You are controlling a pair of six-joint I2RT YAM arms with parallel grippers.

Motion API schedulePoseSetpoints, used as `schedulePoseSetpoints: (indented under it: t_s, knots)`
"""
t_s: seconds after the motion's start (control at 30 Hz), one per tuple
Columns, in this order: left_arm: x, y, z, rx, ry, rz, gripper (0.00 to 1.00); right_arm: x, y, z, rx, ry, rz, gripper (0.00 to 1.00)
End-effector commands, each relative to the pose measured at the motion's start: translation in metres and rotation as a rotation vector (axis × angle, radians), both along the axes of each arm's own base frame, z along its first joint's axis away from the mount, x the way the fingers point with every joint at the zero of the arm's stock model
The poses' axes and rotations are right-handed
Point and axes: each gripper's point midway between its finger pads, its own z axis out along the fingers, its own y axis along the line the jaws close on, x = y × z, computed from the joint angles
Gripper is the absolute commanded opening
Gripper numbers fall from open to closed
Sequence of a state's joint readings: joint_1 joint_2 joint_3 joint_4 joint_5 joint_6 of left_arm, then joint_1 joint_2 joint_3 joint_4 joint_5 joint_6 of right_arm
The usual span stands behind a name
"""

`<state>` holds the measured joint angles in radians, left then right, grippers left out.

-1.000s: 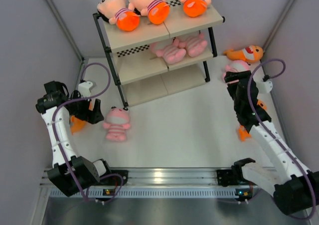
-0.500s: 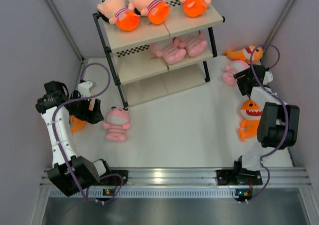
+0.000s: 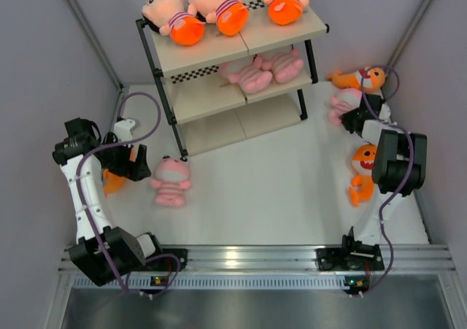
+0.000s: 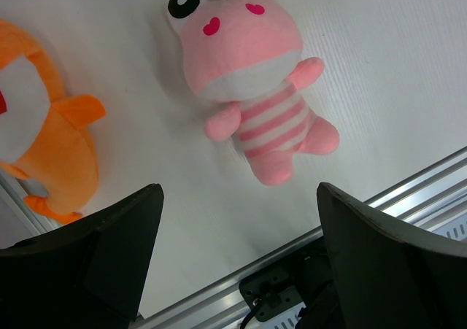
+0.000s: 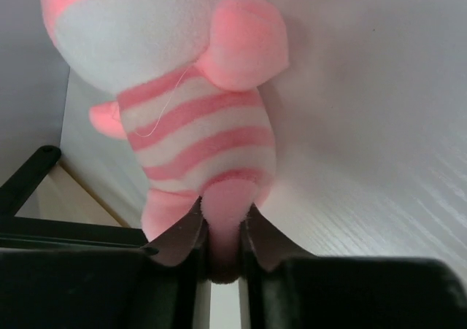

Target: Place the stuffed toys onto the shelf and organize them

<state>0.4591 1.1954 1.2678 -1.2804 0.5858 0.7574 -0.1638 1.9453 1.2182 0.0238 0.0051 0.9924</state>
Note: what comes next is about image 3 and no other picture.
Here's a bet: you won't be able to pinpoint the black-haired boy doll plush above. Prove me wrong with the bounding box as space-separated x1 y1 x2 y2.
142 0 205 47

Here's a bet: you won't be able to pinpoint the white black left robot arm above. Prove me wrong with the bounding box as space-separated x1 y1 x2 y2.
53 117 165 286

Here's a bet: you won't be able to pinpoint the aluminium mounting rail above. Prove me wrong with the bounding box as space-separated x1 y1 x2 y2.
58 244 457 272

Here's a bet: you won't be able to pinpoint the beige black three-tier shelf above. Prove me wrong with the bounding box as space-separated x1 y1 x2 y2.
136 0 329 155

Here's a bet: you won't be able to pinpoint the pink striped plush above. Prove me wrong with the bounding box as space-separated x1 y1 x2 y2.
150 155 192 208
258 46 304 84
328 88 362 125
219 55 273 94

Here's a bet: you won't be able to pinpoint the orange shark plush far right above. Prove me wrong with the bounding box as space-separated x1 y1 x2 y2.
326 66 386 93

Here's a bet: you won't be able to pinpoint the orange shark plush left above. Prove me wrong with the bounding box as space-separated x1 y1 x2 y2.
102 169 127 197

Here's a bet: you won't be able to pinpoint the orange shark plush near right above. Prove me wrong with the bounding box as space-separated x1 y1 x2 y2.
348 144 377 207

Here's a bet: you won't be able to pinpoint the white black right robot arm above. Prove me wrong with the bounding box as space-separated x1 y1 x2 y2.
340 93 428 271

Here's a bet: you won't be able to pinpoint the small boy doll plush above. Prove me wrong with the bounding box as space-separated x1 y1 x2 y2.
188 0 249 36

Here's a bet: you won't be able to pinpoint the white slotted cable duct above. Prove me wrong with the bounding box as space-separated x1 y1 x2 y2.
133 273 349 290

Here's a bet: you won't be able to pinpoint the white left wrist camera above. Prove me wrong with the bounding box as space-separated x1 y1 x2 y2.
112 118 139 142

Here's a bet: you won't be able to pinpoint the orange shark plush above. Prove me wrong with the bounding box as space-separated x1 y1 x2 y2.
348 144 377 207
326 66 386 93
102 169 127 197

